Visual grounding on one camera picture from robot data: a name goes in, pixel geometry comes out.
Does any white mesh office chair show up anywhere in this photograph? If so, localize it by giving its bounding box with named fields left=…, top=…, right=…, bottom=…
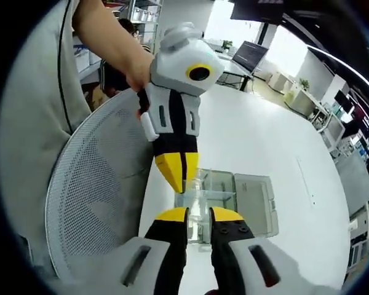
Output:
left=45, top=88, right=161, bottom=283

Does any person's left hand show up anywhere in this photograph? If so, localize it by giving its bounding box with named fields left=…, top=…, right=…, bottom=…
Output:
left=124, top=57, right=154, bottom=119

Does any black chest cable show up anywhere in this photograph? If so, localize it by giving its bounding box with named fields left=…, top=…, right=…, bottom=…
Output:
left=57, top=0, right=73, bottom=136

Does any open laptop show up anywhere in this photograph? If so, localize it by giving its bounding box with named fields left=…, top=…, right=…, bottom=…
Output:
left=232, top=41, right=270, bottom=74

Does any white storage shelf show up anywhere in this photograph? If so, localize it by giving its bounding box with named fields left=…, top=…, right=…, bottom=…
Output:
left=104, top=0, right=164, bottom=55

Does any grey transparent guide fixture box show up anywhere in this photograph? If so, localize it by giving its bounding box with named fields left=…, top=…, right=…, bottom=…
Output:
left=173, top=167, right=279, bottom=246

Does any hanging dark screen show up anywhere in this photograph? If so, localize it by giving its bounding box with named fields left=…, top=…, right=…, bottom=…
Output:
left=230, top=0, right=288, bottom=24

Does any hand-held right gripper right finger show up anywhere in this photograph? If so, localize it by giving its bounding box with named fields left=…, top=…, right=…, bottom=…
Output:
left=208, top=206, right=343, bottom=295

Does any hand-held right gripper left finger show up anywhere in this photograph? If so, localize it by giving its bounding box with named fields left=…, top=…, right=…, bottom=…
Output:
left=58, top=206, right=190, bottom=295

